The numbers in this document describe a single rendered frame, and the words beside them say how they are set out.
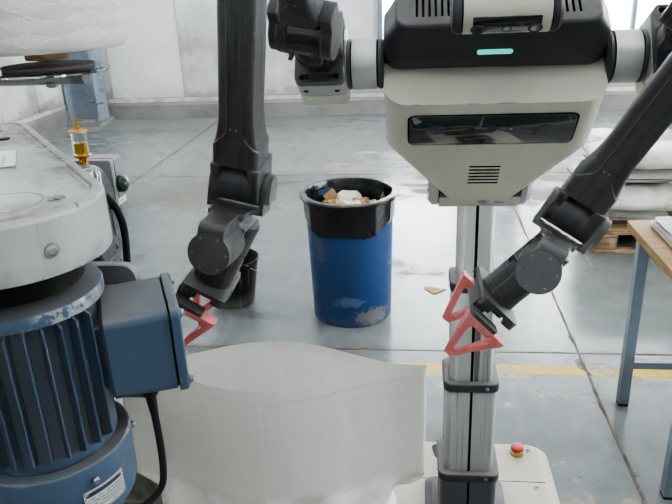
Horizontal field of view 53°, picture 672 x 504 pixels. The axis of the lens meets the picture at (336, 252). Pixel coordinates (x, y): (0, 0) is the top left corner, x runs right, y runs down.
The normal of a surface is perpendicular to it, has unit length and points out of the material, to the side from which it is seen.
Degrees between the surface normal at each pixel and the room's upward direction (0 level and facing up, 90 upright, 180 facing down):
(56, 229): 91
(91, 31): 91
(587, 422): 0
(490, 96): 40
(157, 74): 90
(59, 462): 90
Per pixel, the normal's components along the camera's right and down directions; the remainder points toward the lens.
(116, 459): 0.95, 0.10
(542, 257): -0.32, 0.18
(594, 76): -0.10, -0.47
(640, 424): -0.04, -0.93
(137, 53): -0.11, 0.37
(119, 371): 0.31, 0.33
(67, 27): 0.63, 0.32
